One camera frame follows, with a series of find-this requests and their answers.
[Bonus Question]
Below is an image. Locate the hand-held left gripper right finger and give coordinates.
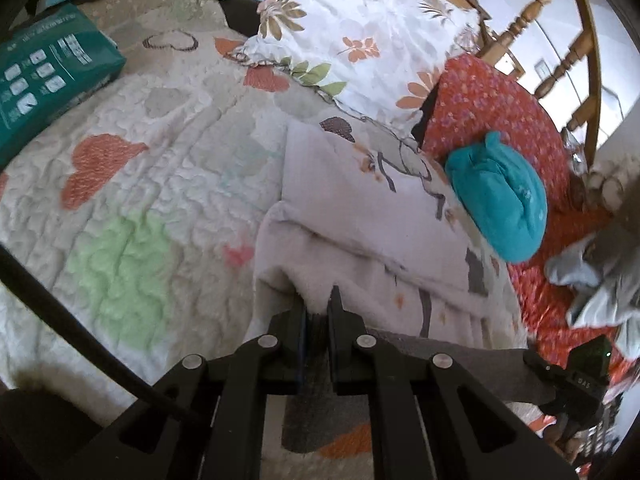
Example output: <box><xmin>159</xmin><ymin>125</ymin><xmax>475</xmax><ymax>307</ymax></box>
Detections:
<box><xmin>327</xmin><ymin>285</ymin><xmax>581</xmax><ymax>480</ymax></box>

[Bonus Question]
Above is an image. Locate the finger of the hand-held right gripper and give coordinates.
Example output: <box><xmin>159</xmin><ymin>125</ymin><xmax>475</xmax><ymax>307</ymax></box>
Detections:
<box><xmin>522</xmin><ymin>347</ymin><xmax>568</xmax><ymax>378</ymax></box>

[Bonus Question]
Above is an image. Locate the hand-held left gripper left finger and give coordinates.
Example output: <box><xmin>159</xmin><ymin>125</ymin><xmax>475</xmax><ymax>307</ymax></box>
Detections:
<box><xmin>60</xmin><ymin>305</ymin><xmax>308</xmax><ymax>480</ymax></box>

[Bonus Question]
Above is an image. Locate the pale pink towel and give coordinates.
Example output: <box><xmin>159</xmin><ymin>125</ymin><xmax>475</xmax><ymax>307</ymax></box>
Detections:
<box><xmin>247</xmin><ymin>120</ymin><xmax>516</xmax><ymax>346</ymax></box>

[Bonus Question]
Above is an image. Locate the light blue garment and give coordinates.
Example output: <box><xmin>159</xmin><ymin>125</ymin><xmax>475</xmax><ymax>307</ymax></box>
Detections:
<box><xmin>544</xmin><ymin>232</ymin><xmax>640</xmax><ymax>358</ymax></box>

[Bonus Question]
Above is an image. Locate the teal cloth bundle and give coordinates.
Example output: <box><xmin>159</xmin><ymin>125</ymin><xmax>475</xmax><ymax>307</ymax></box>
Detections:
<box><xmin>444</xmin><ymin>131</ymin><xmax>548</xmax><ymax>264</ymax></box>

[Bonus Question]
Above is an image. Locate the beige fluffy cloth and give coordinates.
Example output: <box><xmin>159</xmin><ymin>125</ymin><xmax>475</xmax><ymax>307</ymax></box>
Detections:
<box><xmin>585</xmin><ymin>157</ymin><xmax>640</xmax><ymax>211</ymax></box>

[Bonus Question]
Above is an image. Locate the heart pattern quilt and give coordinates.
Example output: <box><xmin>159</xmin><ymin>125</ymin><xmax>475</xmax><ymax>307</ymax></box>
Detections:
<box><xmin>0</xmin><ymin>0</ymin><xmax>551</xmax><ymax>480</ymax></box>

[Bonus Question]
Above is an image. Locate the red floral bed sheet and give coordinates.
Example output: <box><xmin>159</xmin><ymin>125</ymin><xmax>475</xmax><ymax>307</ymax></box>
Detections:
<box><xmin>420</xmin><ymin>55</ymin><xmax>640</xmax><ymax>411</ymax></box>

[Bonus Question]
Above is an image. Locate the white floral pillow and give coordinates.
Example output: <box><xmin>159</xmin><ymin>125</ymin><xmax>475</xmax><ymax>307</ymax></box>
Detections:
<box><xmin>235</xmin><ymin>0</ymin><xmax>483</xmax><ymax>133</ymax></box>

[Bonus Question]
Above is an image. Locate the wooden chair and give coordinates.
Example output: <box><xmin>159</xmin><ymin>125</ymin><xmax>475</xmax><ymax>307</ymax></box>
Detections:
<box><xmin>432</xmin><ymin>0</ymin><xmax>603</xmax><ymax>171</ymax></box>

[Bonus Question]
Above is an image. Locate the green plastic packet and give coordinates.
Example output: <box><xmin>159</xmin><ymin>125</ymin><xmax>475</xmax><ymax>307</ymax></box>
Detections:
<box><xmin>0</xmin><ymin>2</ymin><xmax>127</xmax><ymax>168</ymax></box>

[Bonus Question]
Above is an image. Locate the black cable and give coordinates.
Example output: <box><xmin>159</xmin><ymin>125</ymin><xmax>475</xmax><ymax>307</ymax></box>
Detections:
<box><xmin>0</xmin><ymin>247</ymin><xmax>201</xmax><ymax>421</ymax></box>

